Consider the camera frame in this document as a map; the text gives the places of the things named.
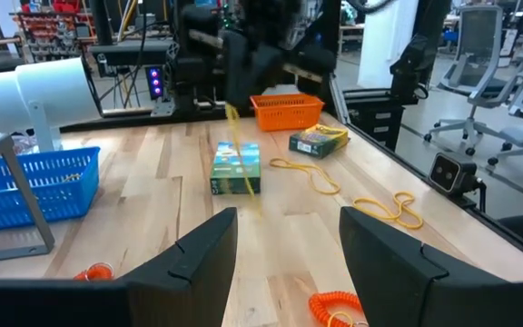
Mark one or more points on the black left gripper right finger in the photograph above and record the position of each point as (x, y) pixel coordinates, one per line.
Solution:
(379, 272)

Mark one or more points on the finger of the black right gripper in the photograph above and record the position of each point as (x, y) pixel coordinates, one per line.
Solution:
(239, 82)
(268, 82)

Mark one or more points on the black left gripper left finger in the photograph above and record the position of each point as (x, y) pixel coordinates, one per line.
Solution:
(189, 281)

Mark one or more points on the yellow rubber band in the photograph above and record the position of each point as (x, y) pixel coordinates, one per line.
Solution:
(272, 162)
(334, 129)
(238, 136)
(72, 177)
(339, 313)
(358, 201)

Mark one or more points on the yellow green crayon box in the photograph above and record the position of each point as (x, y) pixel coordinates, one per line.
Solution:
(309, 145)
(225, 181)

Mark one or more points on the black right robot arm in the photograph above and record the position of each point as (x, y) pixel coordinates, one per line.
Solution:
(189, 77)

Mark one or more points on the white cylindrical desk lamp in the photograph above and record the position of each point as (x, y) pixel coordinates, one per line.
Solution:
(39, 91)

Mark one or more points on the orange plastic basket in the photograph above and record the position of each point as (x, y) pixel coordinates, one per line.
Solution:
(286, 113)

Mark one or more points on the white column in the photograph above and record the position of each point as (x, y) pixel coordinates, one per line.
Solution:
(386, 41)

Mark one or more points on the black box with purple lights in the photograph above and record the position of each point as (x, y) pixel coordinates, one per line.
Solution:
(154, 82)

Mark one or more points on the black drawer cabinet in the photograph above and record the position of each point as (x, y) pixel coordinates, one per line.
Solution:
(370, 122)

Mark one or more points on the black controller box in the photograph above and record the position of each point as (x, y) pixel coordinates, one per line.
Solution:
(130, 52)

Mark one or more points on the blue plastic basket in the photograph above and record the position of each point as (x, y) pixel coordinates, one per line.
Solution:
(52, 191)

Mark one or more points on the parts rack with red bins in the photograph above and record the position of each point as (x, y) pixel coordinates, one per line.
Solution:
(48, 32)

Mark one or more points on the black rig post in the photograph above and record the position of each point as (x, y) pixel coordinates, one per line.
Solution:
(420, 54)

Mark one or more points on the black table-level camera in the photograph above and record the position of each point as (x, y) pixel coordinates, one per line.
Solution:
(447, 172)

